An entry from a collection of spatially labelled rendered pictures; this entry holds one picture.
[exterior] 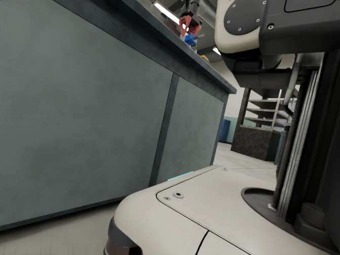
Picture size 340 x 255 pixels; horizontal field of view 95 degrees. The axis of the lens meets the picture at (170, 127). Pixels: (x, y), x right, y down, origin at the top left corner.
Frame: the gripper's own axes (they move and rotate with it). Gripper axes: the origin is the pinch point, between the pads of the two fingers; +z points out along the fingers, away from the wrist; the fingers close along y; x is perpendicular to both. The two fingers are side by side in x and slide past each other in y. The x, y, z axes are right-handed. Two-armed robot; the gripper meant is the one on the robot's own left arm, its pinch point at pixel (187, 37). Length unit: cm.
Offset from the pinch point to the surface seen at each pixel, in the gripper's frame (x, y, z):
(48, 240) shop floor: 4, 42, 84
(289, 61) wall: -126, -653, -277
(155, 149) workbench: -3, 3, 56
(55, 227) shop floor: -1, 39, 84
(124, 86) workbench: -0.3, 25.9, 32.0
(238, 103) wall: -294, -667, -106
